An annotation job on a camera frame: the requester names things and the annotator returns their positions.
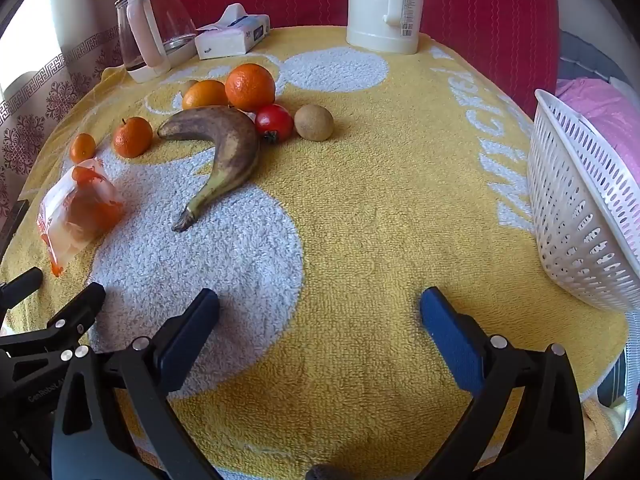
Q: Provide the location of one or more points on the overripe banana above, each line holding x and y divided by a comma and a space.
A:
235, 145

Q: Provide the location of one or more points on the black patterned object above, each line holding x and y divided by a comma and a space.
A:
10, 225

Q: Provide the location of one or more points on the clear plastic bag orange print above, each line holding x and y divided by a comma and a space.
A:
80, 210

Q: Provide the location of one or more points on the pink blanket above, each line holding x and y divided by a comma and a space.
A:
610, 110

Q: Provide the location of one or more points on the red tomato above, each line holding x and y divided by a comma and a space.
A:
274, 122

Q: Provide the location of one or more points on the smooth orange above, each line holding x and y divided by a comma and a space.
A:
204, 96

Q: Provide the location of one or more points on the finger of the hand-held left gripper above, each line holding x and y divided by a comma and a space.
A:
22, 285
75, 312

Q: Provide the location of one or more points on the small mandarin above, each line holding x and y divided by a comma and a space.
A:
82, 147

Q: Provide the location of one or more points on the large kiwi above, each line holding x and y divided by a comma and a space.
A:
313, 121

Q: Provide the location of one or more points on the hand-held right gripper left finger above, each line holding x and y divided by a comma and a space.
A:
186, 340

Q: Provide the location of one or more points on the tissue pack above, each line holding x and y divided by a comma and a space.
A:
230, 40

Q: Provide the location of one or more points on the white plastic basket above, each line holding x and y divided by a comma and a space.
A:
565, 200

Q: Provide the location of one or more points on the patterned curtain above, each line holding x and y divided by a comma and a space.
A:
30, 125

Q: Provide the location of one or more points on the grey bedding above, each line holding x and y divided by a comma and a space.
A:
585, 55

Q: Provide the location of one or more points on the large bumpy orange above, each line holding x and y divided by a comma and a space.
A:
250, 86

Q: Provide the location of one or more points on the white thermos jug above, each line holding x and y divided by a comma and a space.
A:
370, 10

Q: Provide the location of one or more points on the medium mandarin with stem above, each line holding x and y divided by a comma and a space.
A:
132, 137

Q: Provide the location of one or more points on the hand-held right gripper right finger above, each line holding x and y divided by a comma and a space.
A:
450, 340

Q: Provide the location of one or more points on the yellow and white printed towel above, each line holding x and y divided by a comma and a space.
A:
350, 210

